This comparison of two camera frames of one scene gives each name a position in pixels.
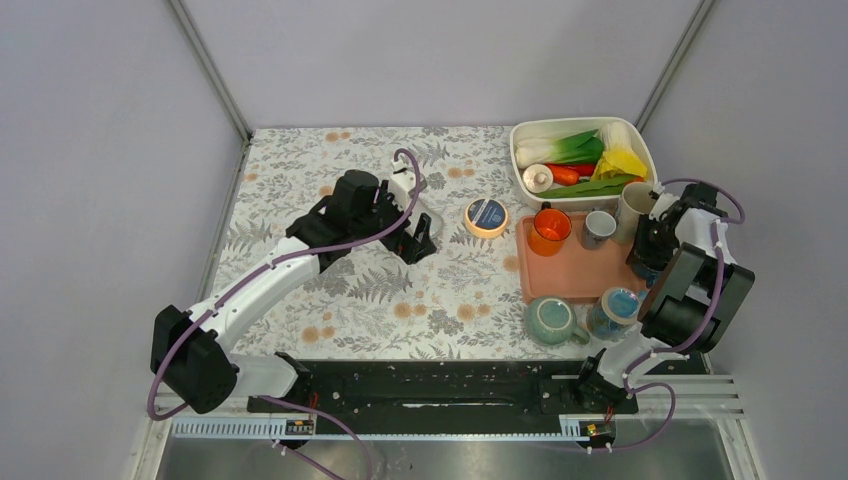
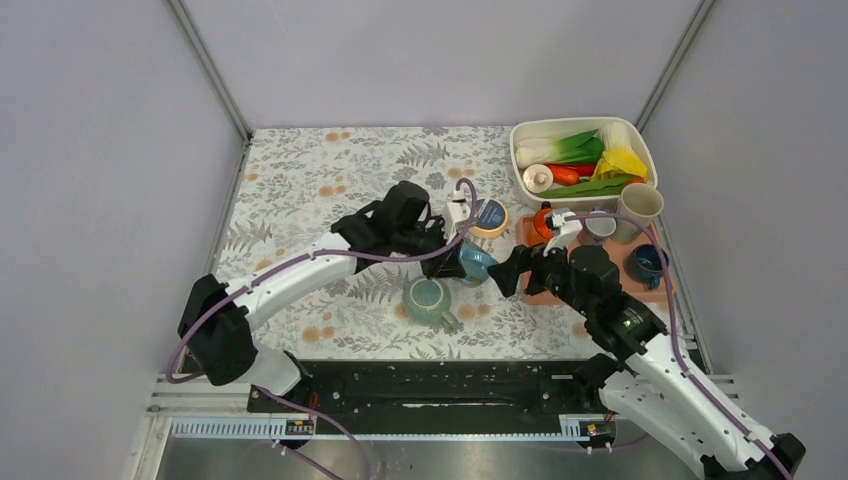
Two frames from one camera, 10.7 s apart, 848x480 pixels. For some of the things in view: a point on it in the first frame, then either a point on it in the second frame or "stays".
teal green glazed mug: [552, 321] to [427, 301]
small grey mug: [599, 225] stays
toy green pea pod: [601, 187] stays
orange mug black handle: [550, 229] stays
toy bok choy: [578, 148] stays
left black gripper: [401, 245] to [446, 264]
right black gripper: [640, 252] to [507, 272]
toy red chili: [581, 169] stays
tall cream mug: [635, 201] stays
